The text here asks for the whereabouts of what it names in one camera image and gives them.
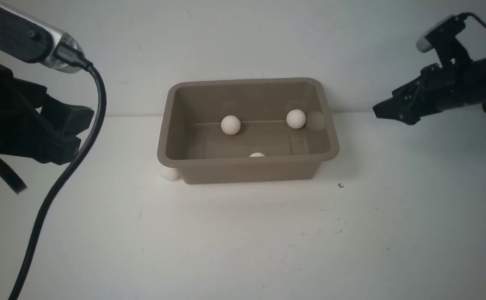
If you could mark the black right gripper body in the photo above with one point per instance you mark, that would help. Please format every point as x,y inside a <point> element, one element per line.
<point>433,91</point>

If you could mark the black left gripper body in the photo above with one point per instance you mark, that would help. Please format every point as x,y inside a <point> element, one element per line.
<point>22,131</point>

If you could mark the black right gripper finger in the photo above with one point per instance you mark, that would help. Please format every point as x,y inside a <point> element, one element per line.
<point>390,109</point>
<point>409,119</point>

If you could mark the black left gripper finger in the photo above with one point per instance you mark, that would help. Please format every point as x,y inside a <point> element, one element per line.
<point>46,144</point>
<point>65,118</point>

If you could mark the white ping-pong ball black mark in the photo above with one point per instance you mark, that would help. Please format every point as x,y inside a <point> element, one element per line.
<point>230,125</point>

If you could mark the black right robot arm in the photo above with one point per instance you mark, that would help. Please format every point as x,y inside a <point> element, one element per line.
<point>471,83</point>

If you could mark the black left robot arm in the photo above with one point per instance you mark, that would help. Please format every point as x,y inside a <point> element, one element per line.
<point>36,126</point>

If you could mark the white ball beside bin corner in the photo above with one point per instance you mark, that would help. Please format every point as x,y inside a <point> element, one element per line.
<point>169,173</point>

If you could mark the taupe plastic storage bin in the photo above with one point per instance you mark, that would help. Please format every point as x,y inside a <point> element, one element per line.
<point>192,142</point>

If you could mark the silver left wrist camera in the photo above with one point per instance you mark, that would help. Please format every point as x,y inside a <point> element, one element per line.
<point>31,40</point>

